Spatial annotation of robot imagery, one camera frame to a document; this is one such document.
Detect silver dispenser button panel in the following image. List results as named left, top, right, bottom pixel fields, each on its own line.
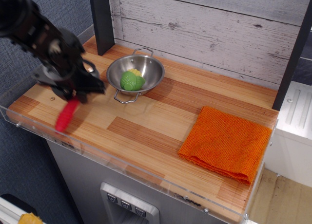
left=100, top=182, right=160, bottom=224

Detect green yellow toy corn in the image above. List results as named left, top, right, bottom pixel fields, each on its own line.
left=120, top=69, right=146, bottom=91

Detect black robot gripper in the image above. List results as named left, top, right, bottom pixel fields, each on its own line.
left=12, top=10, right=105, bottom=104

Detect dark left vertical post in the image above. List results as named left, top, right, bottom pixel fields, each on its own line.
left=90, top=0, right=115, bottom=56

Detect steel bowl with handles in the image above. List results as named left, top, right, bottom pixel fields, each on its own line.
left=106, top=47, right=165, bottom=104

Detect red handled metal spoon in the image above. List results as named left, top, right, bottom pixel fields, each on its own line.
left=55, top=98, right=79, bottom=132

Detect dark right vertical post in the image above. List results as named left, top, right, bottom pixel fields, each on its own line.
left=272, top=0, right=312, bottom=111

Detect grey toy fridge front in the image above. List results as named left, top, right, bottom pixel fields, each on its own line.
left=48, top=141, right=223, bottom=224

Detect orange rag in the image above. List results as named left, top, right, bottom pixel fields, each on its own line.
left=178, top=106, right=272, bottom=186

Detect clear acrylic guard rail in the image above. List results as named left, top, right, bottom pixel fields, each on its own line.
left=0, top=24, right=279, bottom=224

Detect yellow object bottom left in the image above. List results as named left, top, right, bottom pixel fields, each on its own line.
left=18, top=213, right=43, bottom=224

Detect dark vertical post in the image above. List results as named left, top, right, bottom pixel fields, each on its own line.
left=90, top=0, right=115, bottom=56
left=272, top=0, right=312, bottom=111

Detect white appliance at right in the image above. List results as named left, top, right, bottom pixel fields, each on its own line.
left=264, top=81, right=312, bottom=187

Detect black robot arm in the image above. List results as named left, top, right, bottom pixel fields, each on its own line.
left=0, top=0, right=105, bottom=103

